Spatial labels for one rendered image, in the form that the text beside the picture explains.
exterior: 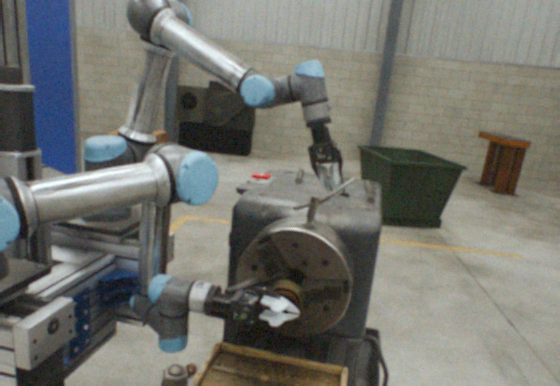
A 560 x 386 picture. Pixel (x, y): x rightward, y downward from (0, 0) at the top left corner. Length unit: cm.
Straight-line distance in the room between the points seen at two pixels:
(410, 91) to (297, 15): 304
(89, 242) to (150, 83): 50
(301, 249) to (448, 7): 1057
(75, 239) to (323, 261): 74
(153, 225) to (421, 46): 1046
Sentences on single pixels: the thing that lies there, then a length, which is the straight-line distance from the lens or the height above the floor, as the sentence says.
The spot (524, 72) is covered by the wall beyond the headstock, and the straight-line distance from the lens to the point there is 1196.
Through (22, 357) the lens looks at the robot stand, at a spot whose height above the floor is 105.
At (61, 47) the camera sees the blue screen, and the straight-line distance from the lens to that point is 618.
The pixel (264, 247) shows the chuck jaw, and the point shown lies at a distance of 118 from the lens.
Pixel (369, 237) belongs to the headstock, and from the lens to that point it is 134.
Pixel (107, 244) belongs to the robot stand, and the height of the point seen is 110.
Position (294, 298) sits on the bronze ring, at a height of 111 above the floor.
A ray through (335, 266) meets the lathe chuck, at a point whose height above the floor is 115.
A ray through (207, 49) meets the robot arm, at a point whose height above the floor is 165.
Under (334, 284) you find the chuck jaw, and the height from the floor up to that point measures 112.
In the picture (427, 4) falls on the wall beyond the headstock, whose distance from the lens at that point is 1148.
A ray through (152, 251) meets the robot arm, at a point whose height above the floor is 116.
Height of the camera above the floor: 159
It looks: 18 degrees down
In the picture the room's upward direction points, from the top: 6 degrees clockwise
